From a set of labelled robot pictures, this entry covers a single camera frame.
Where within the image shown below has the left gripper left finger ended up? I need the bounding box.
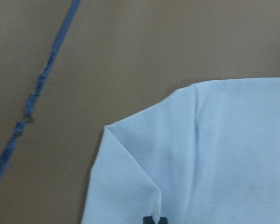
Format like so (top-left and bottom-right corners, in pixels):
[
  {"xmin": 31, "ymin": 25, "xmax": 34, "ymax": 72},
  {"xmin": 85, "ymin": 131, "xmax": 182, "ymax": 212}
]
[{"xmin": 143, "ymin": 216, "xmax": 155, "ymax": 224}]

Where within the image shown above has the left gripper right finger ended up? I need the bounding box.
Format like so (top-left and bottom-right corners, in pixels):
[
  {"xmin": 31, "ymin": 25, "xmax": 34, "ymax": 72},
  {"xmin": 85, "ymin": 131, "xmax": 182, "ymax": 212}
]
[{"xmin": 158, "ymin": 217, "xmax": 168, "ymax": 224}]

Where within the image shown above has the light blue t-shirt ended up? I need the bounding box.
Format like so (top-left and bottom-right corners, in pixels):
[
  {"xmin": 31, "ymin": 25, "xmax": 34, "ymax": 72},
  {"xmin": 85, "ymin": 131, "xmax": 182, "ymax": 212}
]
[{"xmin": 82, "ymin": 77, "xmax": 280, "ymax": 224}]

